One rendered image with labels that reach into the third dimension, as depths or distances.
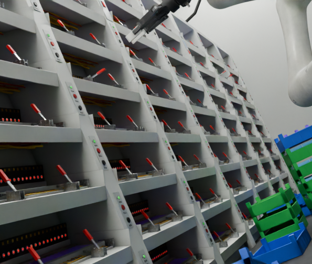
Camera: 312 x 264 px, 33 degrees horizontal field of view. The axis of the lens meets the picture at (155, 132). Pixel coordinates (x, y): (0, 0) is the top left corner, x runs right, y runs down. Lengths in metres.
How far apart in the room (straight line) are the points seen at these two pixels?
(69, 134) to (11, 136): 0.29
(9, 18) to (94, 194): 0.60
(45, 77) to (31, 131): 0.28
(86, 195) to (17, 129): 0.30
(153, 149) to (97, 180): 0.71
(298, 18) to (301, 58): 0.19
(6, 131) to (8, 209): 0.22
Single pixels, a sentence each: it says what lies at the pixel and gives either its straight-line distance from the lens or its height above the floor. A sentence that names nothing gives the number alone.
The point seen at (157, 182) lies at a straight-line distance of 2.06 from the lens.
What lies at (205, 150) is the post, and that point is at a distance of 2.97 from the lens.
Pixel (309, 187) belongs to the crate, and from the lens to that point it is 2.65.
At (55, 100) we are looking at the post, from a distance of 1.73.
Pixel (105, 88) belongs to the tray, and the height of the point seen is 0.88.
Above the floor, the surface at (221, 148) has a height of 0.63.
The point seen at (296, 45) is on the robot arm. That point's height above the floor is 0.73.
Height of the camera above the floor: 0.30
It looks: 10 degrees up
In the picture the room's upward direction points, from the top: 24 degrees counter-clockwise
